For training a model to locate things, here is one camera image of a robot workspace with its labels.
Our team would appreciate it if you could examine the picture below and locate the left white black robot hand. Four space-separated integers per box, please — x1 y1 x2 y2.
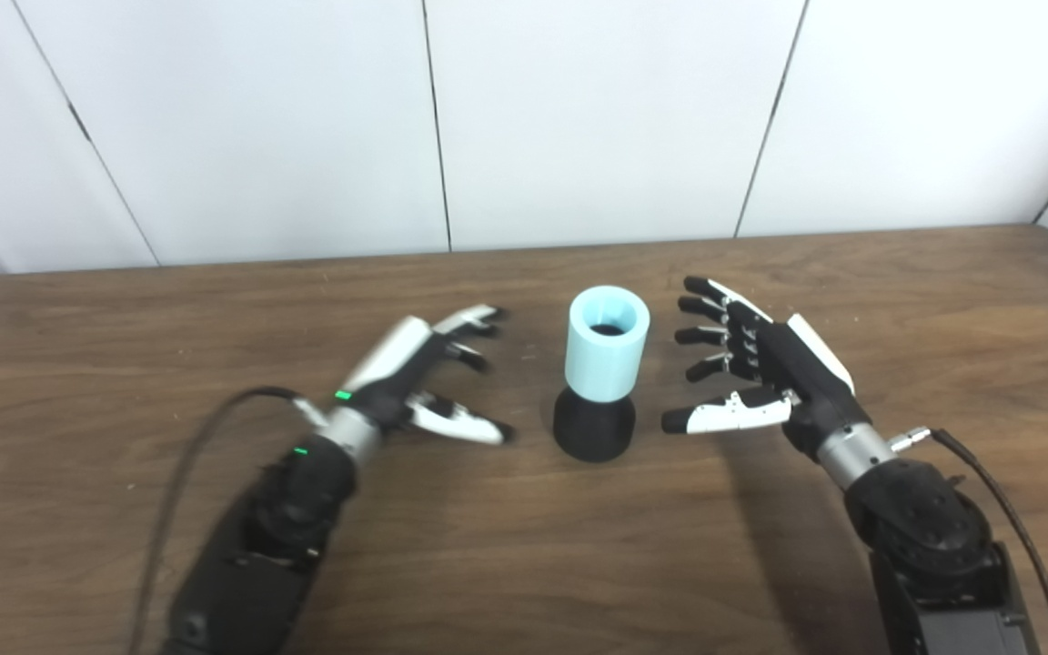
335 304 516 447

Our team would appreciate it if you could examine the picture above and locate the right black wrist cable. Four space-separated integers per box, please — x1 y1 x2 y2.
888 428 1048 655

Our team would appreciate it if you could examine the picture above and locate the light-blue hose piece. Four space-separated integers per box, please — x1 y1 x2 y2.
565 286 651 402

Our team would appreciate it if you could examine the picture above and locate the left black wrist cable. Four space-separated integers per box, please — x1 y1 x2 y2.
128 387 329 655

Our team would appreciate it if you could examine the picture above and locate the black flared nozzle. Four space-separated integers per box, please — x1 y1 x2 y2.
552 387 637 463

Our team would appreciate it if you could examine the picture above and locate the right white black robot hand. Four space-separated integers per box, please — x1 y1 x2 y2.
660 276 872 463

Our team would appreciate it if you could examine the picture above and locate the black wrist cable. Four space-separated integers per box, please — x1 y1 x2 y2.
888 428 1048 655
128 387 329 655

